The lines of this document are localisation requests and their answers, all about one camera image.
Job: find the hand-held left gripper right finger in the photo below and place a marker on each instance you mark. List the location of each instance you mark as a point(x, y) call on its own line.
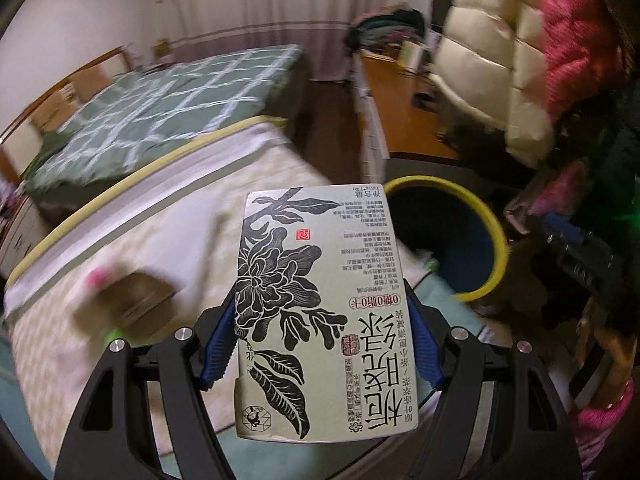
point(426, 350)

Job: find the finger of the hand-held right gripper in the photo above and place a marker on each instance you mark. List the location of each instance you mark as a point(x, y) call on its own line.
point(575, 250)

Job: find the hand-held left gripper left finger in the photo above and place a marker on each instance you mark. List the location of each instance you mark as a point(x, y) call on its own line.
point(220, 350)

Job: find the yellow rimmed waste bin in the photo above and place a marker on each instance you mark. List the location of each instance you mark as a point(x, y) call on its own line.
point(450, 260)

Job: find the brown cardboard box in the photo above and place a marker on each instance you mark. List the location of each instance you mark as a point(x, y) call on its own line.
point(135, 300)

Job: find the floral print tea carton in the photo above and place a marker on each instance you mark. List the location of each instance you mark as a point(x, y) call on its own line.
point(325, 310)

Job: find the person's right forearm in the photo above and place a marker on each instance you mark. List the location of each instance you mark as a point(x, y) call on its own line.
point(610, 425)

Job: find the pink floral garment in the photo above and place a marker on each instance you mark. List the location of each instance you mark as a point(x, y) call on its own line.
point(550, 185)

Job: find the cream down jacket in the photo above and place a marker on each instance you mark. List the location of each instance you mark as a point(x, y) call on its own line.
point(490, 60)

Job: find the red quilted jacket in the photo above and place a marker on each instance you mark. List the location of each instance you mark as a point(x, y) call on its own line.
point(575, 35)

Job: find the wooden desk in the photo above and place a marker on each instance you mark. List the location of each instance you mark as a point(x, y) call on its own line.
point(395, 110)

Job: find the white nightstand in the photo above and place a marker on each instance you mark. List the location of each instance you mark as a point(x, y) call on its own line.
point(20, 240)

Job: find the green plaid quilt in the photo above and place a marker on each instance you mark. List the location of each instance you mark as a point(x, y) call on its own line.
point(150, 110)

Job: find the pile of clothes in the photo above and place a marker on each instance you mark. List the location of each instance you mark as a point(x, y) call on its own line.
point(385, 30)

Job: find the tan pillow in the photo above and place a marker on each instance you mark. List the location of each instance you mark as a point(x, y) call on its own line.
point(92, 80)

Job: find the small cardboard box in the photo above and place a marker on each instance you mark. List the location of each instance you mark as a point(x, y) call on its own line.
point(162, 51)

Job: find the wooden bed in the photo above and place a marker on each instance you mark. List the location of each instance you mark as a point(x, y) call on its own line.
point(110, 62)

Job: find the white and mauve curtain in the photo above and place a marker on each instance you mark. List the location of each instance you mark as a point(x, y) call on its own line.
point(300, 10)

